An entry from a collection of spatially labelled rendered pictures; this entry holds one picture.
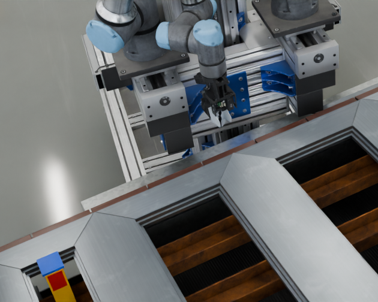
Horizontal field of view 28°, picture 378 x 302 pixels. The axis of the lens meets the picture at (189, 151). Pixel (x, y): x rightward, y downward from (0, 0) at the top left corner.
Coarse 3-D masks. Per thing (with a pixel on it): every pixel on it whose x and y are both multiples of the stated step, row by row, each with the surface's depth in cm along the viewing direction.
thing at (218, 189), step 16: (352, 128) 225; (320, 144) 222; (368, 144) 219; (288, 160) 220; (208, 192) 214; (224, 192) 213; (176, 208) 212; (144, 224) 210; (240, 224) 206; (256, 240) 200; (64, 256) 205; (160, 256) 200; (272, 256) 193; (32, 272) 203; (80, 272) 200; (32, 288) 199; (176, 288) 190; (288, 288) 187
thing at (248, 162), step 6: (246, 156) 221; (252, 156) 221; (258, 156) 220; (228, 162) 220; (234, 162) 220; (240, 162) 220; (246, 162) 219; (252, 162) 219; (258, 162) 219; (264, 162) 218; (228, 168) 218; (234, 168) 218; (240, 168) 218; (246, 168) 217; (228, 174) 217; (234, 174) 216; (222, 180) 215
